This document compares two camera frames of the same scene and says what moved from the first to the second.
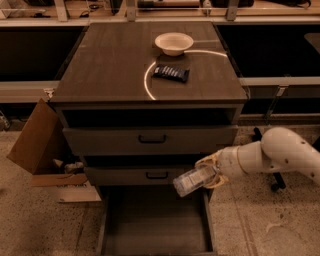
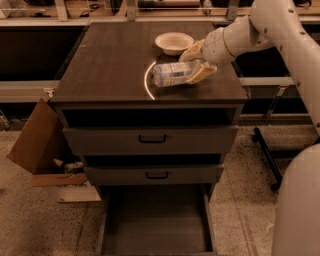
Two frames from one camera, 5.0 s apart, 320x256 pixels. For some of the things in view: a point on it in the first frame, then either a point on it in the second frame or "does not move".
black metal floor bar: [279, 183] does not move
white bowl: [173, 43] does not move
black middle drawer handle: [157, 177] does not move
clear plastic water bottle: [192, 180] → [175, 72]
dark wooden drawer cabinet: [143, 102] does not move
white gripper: [228, 161] → [215, 46]
